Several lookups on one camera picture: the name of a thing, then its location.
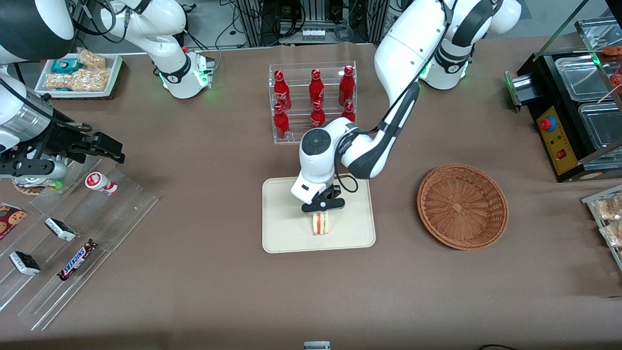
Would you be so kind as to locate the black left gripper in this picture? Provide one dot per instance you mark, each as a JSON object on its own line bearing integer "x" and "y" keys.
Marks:
{"x": 334, "y": 190}

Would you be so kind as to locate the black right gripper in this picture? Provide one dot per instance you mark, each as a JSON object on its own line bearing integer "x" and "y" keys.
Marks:
{"x": 62, "y": 137}

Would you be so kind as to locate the triangular sandwich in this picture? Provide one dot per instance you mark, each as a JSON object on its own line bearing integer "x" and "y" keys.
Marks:
{"x": 320, "y": 225}

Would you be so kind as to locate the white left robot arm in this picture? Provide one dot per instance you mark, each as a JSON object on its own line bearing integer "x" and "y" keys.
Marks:
{"x": 413, "y": 39}

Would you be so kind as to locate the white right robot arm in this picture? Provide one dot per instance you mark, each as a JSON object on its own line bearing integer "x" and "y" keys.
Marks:
{"x": 165, "y": 29}

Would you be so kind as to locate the beige plastic tray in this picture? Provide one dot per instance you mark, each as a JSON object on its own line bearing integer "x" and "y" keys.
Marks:
{"x": 350, "y": 233}

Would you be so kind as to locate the white snack tray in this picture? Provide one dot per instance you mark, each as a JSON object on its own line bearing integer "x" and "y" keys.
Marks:
{"x": 113, "y": 73}

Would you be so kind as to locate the brown wicker basket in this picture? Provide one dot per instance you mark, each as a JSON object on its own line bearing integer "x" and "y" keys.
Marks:
{"x": 461, "y": 209}

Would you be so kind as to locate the white red yogurt bottle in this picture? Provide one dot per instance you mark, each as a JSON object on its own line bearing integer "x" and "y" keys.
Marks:
{"x": 99, "y": 182}

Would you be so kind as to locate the clear acrylic stepped display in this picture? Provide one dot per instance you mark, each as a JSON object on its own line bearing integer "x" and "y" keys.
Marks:
{"x": 97, "y": 216}

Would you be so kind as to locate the large puffed snack bag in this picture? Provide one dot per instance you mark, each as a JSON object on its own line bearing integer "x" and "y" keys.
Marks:
{"x": 90, "y": 80}

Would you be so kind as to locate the clear acrylic bottle rack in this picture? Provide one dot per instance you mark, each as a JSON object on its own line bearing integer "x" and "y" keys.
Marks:
{"x": 291, "y": 138}

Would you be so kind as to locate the flat puffed snack bag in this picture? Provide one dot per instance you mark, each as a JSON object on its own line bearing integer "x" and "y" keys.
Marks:
{"x": 58, "y": 81}

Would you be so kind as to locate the small puffed snack bag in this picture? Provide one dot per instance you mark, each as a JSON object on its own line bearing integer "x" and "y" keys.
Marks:
{"x": 92, "y": 59}

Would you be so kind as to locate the black white snack bar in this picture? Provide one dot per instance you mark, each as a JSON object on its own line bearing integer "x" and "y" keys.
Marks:
{"x": 24, "y": 262}
{"x": 60, "y": 229}

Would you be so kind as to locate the teal snack packet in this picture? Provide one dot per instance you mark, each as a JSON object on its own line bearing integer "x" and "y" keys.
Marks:
{"x": 65, "y": 66}

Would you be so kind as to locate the red cola bottle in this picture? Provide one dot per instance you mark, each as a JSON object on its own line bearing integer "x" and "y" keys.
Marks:
{"x": 316, "y": 88}
{"x": 281, "y": 91}
{"x": 347, "y": 86}
{"x": 281, "y": 122}
{"x": 348, "y": 111}
{"x": 318, "y": 114}

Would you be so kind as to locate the snickers chocolate bar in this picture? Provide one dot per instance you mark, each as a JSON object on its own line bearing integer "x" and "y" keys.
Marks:
{"x": 76, "y": 262}

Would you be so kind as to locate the red cookie package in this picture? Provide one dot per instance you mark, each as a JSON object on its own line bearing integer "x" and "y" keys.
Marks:
{"x": 9, "y": 219}

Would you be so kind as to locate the white grey device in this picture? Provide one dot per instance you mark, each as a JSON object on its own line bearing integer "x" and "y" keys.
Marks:
{"x": 317, "y": 345}

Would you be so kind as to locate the white power strip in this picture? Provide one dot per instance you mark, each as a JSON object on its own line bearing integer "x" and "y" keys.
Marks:
{"x": 313, "y": 34}

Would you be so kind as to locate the aluminium equipment rack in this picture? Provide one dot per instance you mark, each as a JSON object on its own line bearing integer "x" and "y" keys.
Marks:
{"x": 252, "y": 22}

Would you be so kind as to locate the black food warmer machine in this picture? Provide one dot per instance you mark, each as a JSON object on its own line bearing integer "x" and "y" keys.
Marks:
{"x": 534, "y": 97}

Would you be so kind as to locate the wrapped pastry pack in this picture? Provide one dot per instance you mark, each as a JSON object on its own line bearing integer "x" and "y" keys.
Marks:
{"x": 610, "y": 209}
{"x": 613, "y": 234}

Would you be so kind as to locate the clear food pan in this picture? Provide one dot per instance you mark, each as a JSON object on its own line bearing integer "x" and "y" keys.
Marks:
{"x": 580, "y": 78}
{"x": 602, "y": 127}

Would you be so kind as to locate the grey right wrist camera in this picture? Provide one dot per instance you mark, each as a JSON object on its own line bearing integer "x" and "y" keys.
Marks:
{"x": 34, "y": 168}

